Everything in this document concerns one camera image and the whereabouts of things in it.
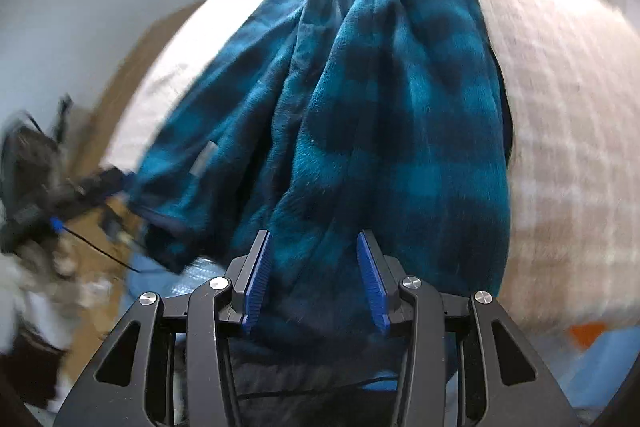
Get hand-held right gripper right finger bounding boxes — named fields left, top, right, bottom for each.
left=356, top=229, right=581, bottom=427

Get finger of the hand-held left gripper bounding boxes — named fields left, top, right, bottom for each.
left=75, top=164, right=128, bottom=208

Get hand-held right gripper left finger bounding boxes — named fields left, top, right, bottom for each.
left=52, top=229, right=274, bottom=427

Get teal plaid fleece jacket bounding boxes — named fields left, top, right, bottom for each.
left=125, top=0, right=515, bottom=358

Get person's left forearm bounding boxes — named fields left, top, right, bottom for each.
left=0, top=329, right=68, bottom=414

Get person's left hand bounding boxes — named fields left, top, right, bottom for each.
left=0, top=252, right=68, bottom=350

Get dark grey cloth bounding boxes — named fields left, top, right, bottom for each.
left=222, top=336, right=403, bottom=427

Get orange item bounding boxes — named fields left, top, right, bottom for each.
left=569, top=323, right=609, bottom=349

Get light blue sheet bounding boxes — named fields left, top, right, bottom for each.
left=122, top=254, right=626, bottom=415

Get bed with beige plaid sheet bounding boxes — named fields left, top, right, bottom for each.
left=102, top=0, right=640, bottom=338

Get black cable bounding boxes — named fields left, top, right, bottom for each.
left=49, top=217, right=147, bottom=275

